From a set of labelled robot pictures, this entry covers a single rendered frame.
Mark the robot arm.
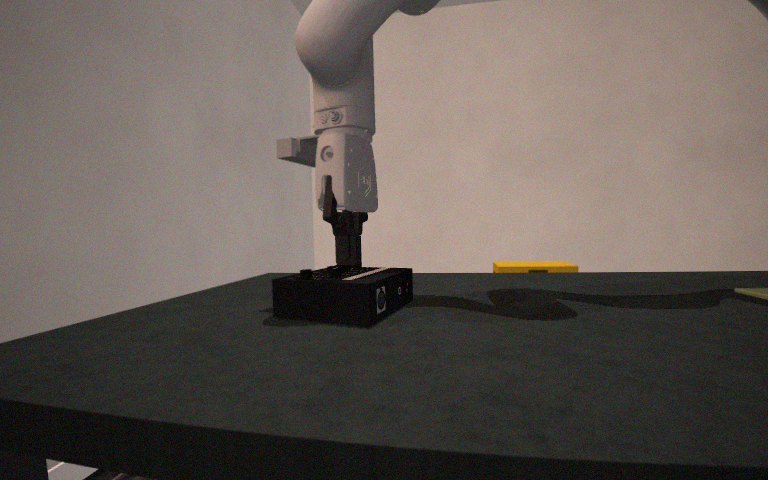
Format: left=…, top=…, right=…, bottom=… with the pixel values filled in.
left=276, top=0, right=440, bottom=168

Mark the black lighting desk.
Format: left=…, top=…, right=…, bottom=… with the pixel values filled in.
left=272, top=262, right=413, bottom=328

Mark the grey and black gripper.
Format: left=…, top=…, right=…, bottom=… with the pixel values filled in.
left=315, top=131, right=378, bottom=265

